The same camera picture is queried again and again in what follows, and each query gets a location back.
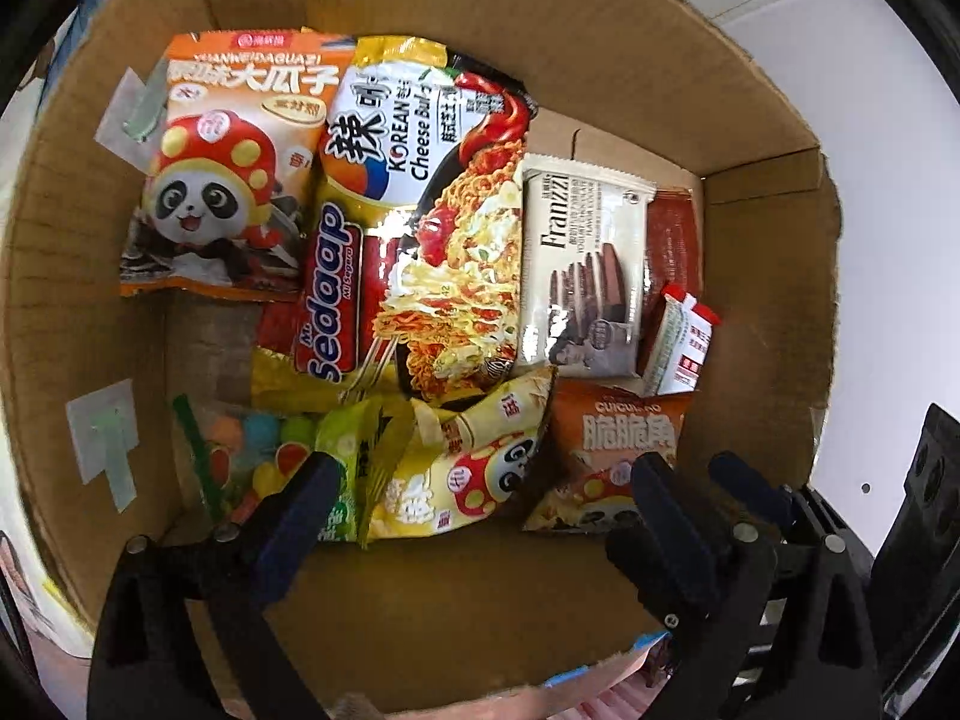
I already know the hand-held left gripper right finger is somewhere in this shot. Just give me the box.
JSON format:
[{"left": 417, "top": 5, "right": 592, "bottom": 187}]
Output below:
[{"left": 604, "top": 452, "right": 878, "bottom": 720}]

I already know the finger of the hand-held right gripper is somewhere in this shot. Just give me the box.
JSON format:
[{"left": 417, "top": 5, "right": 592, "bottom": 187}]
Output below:
[{"left": 709, "top": 451, "right": 826, "bottom": 548}]

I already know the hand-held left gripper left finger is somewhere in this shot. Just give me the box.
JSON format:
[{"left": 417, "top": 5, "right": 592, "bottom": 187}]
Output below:
[{"left": 88, "top": 450, "right": 346, "bottom": 720}]

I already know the green colourful candy packet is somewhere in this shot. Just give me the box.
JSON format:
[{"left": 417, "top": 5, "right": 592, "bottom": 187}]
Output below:
[{"left": 171, "top": 394, "right": 383, "bottom": 545}]

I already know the brown orange panda snack packet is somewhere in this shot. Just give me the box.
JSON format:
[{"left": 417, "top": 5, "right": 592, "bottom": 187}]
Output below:
[{"left": 521, "top": 379, "right": 695, "bottom": 533}]

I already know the red white stick sachet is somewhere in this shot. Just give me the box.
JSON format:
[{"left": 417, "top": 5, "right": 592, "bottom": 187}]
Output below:
[
  {"left": 671, "top": 300, "right": 722, "bottom": 391},
  {"left": 637, "top": 281, "right": 698, "bottom": 397}
]

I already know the cardboard box with blue print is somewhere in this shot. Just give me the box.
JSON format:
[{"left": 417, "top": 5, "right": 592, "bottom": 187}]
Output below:
[{"left": 0, "top": 0, "right": 845, "bottom": 713}]

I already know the yellow panda snack packet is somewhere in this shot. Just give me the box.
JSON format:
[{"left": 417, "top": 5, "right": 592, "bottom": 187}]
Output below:
[{"left": 360, "top": 366, "right": 560, "bottom": 548}]

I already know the dark red packet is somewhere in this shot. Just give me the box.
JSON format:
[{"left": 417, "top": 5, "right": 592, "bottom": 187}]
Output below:
[{"left": 641, "top": 187, "right": 706, "bottom": 301}]

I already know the white chocolate wafer packet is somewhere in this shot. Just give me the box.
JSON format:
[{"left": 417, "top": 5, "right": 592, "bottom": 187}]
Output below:
[{"left": 516, "top": 152, "right": 659, "bottom": 380}]

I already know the yellow red instant noodle packet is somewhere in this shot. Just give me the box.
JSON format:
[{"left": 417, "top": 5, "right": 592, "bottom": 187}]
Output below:
[{"left": 251, "top": 34, "right": 537, "bottom": 413}]

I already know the orange panda seed packet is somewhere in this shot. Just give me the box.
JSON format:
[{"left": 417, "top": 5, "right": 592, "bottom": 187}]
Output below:
[{"left": 120, "top": 28, "right": 357, "bottom": 305}]

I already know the striped pink cat print blanket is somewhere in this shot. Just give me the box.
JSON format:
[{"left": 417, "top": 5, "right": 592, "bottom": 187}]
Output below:
[{"left": 540, "top": 637, "right": 676, "bottom": 720}]

